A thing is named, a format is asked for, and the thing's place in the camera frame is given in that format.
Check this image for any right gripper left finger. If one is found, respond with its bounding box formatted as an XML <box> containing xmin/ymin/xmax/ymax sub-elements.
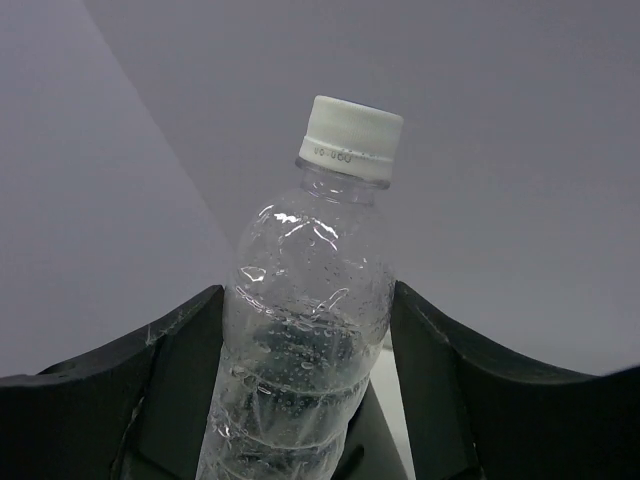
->
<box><xmin>1</xmin><ymin>286</ymin><xmax>224</xmax><ymax>479</ymax></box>

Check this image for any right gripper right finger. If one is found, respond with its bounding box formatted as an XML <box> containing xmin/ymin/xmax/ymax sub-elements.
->
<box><xmin>391</xmin><ymin>283</ymin><xmax>639</xmax><ymax>479</ymax></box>

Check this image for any clear bottle without label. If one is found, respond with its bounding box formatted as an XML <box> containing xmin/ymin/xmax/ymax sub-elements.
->
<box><xmin>197</xmin><ymin>96</ymin><xmax>403</xmax><ymax>479</ymax></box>

